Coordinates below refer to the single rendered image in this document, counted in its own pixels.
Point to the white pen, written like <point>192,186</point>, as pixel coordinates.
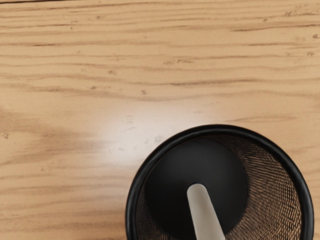
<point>203,212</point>

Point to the black mesh pen holder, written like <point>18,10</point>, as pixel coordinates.
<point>272,175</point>

